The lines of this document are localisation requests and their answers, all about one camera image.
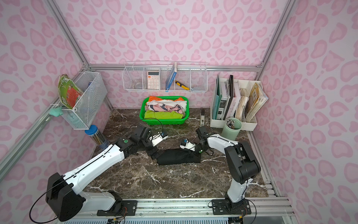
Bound black shorts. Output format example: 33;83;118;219
157;148;201;165

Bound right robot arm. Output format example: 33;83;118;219
195;127;261;203

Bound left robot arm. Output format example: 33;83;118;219
45;125;168;222

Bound bundle of pencils in cup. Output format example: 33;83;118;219
226;119;235;129

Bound green plastic basket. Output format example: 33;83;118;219
139;96;189;125

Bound mint green pencil cup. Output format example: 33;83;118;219
221;118;242;141

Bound folded clothes in basket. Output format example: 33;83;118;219
144;96;188;119

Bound teal folder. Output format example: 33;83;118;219
212;75;222;119

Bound blue lidded pencil tube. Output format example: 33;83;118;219
84;125;110;150

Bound white book organizer box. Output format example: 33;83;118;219
210;76;262;131

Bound yellow utility knife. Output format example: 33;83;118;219
175;81;190;91

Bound white orange calculator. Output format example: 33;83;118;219
147;71;160;90

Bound orange English textbook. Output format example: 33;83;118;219
245;83;261;121

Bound blue book on shelf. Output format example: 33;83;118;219
165;62;177;91

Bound white mesh side basket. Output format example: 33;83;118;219
62;71;107;130

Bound green red snack packet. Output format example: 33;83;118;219
57;74;84;109

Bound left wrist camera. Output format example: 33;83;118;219
149;133;168;147

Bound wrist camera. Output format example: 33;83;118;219
180;138;196;151
149;133;168;147

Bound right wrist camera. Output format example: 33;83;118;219
180;138;196;151

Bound white wire wall shelf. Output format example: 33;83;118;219
122;61;208;92

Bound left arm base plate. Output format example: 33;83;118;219
97;199;138;217

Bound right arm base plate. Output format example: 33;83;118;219
208;198;252;216

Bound mint green wall hook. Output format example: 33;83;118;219
49;107;63;117

